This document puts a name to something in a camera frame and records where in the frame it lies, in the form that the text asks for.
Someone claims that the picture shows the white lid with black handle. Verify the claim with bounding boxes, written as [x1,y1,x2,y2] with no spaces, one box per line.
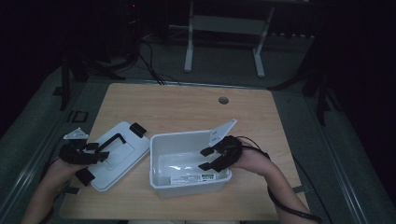
[75,120,151,193]

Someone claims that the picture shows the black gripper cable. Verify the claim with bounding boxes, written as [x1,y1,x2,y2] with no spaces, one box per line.
[235,135,324,224]
[38,155,64,224]

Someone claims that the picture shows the white metal stand frame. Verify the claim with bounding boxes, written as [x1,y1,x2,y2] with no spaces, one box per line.
[183,0,276,79]

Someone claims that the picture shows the white plastic storage box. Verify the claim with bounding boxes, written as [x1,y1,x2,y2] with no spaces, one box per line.
[148,128,233,199]

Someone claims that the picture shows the person's left hand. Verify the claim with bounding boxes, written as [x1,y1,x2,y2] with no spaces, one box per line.
[46,158,91,185]

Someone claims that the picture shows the black floor cables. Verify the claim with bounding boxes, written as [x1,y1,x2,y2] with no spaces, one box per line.
[135,38,183,87]

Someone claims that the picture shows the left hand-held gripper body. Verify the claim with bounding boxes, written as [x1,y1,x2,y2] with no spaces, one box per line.
[58,127,101,166]

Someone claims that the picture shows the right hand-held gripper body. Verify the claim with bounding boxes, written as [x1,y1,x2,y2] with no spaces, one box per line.
[207,119,244,174]

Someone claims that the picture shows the black rectangular floor bracket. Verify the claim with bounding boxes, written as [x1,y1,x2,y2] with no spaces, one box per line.
[65,109,90,124]

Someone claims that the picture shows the black stand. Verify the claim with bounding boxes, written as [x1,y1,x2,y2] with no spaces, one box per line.
[51,54,126,112]
[266,43,344,127]

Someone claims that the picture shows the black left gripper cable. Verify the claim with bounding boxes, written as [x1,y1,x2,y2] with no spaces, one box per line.
[38,155,64,224]

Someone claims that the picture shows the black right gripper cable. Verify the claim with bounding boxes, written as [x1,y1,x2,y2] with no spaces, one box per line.
[235,135,324,224]

